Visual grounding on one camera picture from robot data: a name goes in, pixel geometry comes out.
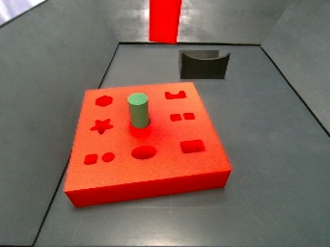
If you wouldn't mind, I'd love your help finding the green cylinder peg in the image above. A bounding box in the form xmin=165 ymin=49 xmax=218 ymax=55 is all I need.
xmin=129 ymin=93 xmax=150 ymax=128

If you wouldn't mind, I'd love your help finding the red shape-sorter block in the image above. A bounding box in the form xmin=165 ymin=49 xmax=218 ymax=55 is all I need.
xmin=65 ymin=82 xmax=233 ymax=206

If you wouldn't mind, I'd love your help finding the red arch bar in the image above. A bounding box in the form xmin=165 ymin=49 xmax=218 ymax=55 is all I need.
xmin=149 ymin=0 xmax=182 ymax=43

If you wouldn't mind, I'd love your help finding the black curved fixture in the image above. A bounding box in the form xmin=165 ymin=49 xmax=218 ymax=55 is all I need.
xmin=180 ymin=50 xmax=232 ymax=79

